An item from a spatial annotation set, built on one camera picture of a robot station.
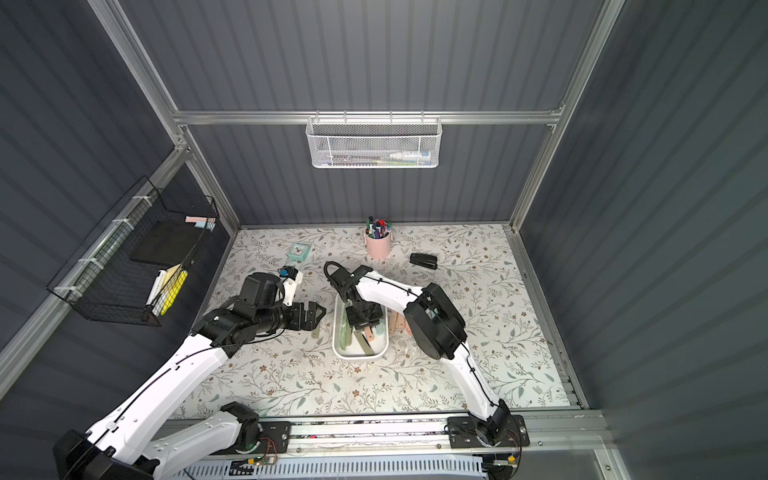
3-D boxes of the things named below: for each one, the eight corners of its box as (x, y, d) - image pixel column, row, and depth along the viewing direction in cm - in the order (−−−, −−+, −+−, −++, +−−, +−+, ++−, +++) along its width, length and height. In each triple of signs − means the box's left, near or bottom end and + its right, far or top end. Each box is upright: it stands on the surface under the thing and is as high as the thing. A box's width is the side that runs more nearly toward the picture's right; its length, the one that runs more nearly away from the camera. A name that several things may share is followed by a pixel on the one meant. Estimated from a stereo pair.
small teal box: (288, 260, 113) (285, 255, 110) (296, 246, 117) (294, 241, 115) (303, 263, 112) (301, 258, 109) (310, 249, 116) (309, 244, 114)
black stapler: (408, 264, 111) (409, 259, 109) (410, 256, 113) (411, 251, 111) (436, 269, 109) (437, 264, 107) (437, 261, 112) (438, 256, 110)
